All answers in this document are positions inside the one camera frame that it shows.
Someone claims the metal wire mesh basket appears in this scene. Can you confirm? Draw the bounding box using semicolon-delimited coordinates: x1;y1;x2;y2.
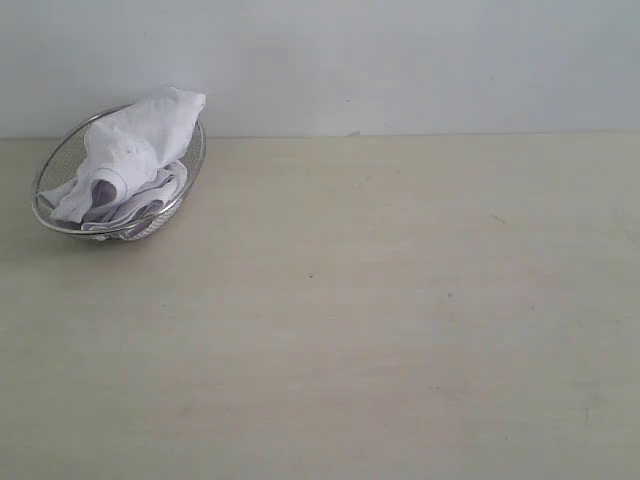
31;105;207;242

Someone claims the white t-shirt red lettering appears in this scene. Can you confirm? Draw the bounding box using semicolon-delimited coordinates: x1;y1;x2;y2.
39;87;206;231

